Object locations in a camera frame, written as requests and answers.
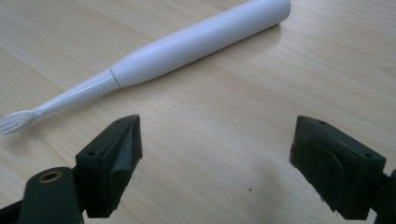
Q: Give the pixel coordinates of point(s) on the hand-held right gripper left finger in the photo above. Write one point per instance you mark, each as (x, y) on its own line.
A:
(109, 168)

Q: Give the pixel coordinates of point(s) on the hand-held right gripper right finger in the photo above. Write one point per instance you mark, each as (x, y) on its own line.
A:
(336, 168)

